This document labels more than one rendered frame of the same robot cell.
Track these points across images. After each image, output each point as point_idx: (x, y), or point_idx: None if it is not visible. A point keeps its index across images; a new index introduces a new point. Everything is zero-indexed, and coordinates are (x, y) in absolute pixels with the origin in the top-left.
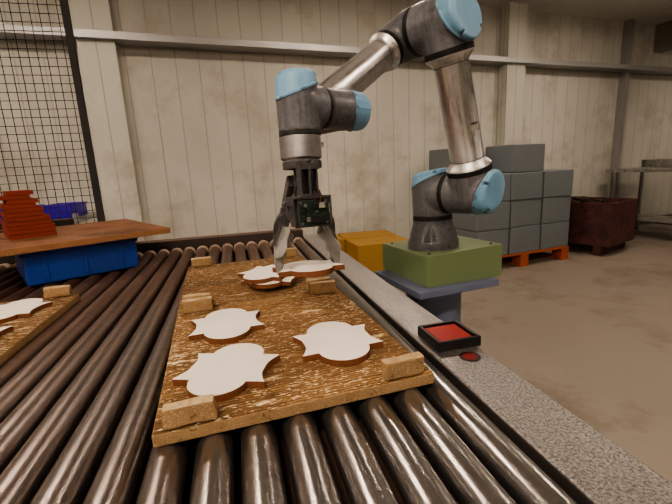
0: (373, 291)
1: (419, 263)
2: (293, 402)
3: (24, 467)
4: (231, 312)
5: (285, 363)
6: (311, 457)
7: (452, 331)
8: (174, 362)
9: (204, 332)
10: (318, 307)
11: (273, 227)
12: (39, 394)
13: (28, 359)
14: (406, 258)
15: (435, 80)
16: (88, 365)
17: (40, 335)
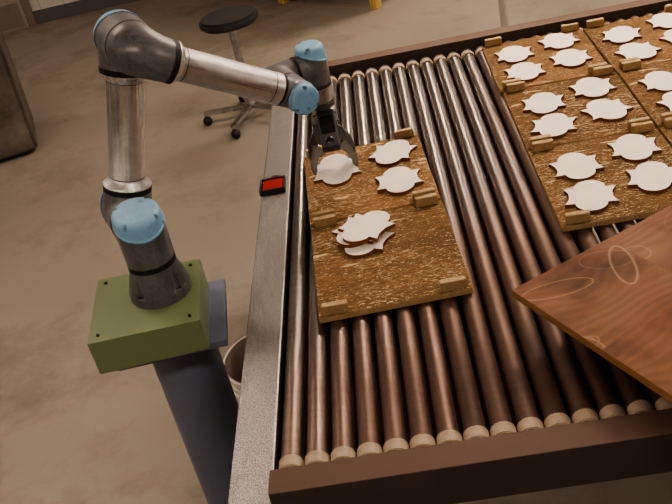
0: (278, 240)
1: (202, 274)
2: (365, 144)
3: (461, 132)
4: (396, 187)
5: (366, 159)
6: (363, 138)
7: (269, 184)
8: (422, 159)
9: (410, 170)
10: (335, 201)
11: (351, 138)
12: (486, 153)
13: (529, 179)
14: (202, 290)
15: (141, 93)
16: (476, 166)
17: (540, 188)
